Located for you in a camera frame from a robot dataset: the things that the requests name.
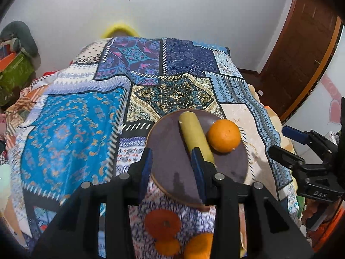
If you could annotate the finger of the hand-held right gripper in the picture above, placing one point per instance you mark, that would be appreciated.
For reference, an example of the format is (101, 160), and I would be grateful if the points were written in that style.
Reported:
(281, 153)
(293, 135)

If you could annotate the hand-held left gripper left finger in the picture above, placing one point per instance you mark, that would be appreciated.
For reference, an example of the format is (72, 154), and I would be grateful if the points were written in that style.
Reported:
(147, 166)

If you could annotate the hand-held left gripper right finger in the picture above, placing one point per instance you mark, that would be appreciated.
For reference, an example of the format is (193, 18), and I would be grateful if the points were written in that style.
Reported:
(199, 172)

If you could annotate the brown round plate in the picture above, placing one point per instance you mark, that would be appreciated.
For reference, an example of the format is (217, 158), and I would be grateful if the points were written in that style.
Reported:
(167, 151)

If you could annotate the yellow corn cob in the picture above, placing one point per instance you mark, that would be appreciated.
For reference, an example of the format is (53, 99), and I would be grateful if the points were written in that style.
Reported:
(195, 135)

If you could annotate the large orange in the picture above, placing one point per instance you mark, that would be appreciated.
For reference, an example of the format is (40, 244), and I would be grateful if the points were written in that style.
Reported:
(223, 136)

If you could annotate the red tomato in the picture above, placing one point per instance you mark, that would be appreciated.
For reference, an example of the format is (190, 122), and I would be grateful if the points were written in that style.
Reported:
(162, 222)

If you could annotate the medium orange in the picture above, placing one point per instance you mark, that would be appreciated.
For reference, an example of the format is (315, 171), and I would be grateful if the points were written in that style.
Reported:
(199, 246)

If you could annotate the small mandarin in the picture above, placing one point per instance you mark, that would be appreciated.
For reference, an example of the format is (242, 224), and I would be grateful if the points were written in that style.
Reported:
(167, 247)

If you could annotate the blue patchwork tablecloth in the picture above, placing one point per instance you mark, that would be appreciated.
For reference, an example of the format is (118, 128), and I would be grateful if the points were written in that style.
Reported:
(75, 126)

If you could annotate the brown wooden door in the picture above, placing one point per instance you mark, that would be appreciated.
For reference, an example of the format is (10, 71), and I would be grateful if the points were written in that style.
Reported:
(299, 45)

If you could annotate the yellow chair back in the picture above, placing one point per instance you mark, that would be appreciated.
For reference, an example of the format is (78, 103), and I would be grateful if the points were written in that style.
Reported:
(118, 29)

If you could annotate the floral bedsheet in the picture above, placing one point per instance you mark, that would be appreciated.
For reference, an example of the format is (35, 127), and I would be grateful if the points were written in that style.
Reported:
(21, 102)

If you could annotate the pale green object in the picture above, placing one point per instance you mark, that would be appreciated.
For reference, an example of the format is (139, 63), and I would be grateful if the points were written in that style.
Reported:
(4, 183)

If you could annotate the green patterned box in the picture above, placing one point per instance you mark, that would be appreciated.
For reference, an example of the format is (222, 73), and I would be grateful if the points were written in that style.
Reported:
(14, 78)

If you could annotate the orange box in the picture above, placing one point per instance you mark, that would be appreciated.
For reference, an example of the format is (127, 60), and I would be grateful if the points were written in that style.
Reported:
(8, 59)

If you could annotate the grey plush toy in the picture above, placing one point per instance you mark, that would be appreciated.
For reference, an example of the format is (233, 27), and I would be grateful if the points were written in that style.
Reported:
(20, 32)

